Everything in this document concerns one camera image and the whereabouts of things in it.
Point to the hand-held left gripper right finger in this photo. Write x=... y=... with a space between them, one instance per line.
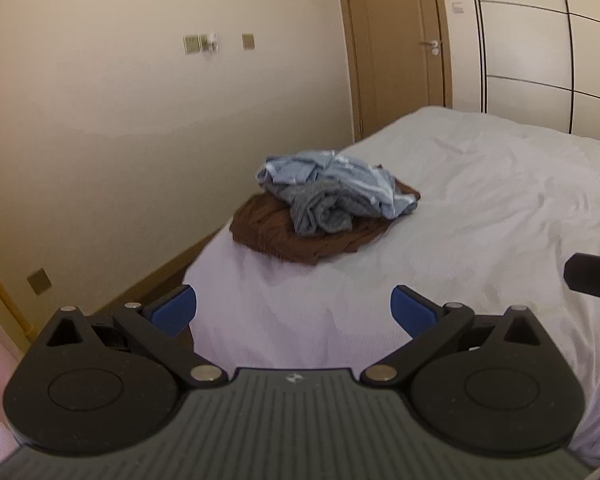
x=410 y=310

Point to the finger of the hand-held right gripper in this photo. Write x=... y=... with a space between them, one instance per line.
x=595 y=277

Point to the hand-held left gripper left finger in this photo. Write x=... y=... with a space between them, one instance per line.
x=172 y=307

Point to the grey white-striped T-shirt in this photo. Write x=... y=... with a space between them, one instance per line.
x=375 y=185

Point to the brown garment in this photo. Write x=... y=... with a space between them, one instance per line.
x=270 y=235

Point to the bed with white blanket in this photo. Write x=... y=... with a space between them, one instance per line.
x=480 y=200

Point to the grey knit garment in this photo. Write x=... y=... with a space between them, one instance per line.
x=320 y=210

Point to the cream panelled wardrobe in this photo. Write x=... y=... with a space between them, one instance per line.
x=540 y=35

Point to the white plug adapter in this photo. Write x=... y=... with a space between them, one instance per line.
x=210 y=42

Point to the brown wooden door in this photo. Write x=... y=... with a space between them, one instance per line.
x=395 y=35

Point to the low wall socket plate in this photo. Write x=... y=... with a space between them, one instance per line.
x=39 y=281

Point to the small white wall switch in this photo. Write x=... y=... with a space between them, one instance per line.
x=457 y=7

